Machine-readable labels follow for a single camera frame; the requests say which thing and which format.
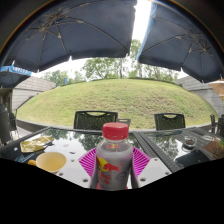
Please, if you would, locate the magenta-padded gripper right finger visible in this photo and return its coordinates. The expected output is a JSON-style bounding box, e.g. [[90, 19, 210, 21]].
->
[[132, 146, 174, 188]]

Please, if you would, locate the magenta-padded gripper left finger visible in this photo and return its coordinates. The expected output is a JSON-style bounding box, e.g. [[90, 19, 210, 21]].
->
[[54, 148, 98, 189]]

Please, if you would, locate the red-capped drink bottle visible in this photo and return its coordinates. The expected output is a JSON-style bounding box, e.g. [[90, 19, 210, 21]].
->
[[90, 122, 139, 188]]

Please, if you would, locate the small round ashtray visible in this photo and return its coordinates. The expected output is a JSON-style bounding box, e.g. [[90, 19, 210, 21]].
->
[[183, 135, 198, 148]]

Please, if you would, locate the yellow plastic bag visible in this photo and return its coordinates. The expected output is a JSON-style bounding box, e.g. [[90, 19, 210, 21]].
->
[[19, 135, 55, 154]]

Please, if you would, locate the narrow black mesh chair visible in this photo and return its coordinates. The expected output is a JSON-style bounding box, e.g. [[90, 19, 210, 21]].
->
[[153, 112, 186, 131]]

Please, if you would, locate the wide black mesh chair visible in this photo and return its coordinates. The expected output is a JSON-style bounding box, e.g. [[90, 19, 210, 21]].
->
[[73, 110, 119, 131]]

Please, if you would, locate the small dark chair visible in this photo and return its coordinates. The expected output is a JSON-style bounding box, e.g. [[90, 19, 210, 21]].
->
[[117, 118, 132, 128]]

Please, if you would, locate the brown paper bag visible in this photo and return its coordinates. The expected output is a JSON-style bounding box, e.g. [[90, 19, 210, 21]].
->
[[203, 139, 224, 159]]

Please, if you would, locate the group of black chairs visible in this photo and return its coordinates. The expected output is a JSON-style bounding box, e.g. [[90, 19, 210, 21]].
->
[[209, 113, 224, 138]]

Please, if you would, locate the dark wicker chair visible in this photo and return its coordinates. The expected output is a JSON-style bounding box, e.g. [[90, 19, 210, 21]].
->
[[0, 103, 18, 144]]

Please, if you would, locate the grey shingled building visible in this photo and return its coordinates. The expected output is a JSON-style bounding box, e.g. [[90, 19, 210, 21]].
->
[[12, 76, 57, 113]]

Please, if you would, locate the grey stone building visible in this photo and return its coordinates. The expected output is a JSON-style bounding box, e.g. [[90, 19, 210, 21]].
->
[[182, 75, 224, 116]]

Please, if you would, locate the tan patio umbrella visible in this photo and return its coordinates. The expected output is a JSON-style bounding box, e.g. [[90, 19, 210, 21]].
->
[[208, 79, 224, 101]]

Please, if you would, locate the blue umbrella with white band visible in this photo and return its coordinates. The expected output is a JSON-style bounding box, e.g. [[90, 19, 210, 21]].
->
[[0, 65, 33, 88]]

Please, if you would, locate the large navy patio umbrella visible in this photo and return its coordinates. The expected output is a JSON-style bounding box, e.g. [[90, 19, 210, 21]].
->
[[0, 0, 138, 73]]

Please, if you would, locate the cream mug with yellow handle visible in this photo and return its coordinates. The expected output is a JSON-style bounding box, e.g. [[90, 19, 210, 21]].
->
[[27, 151, 67, 175]]

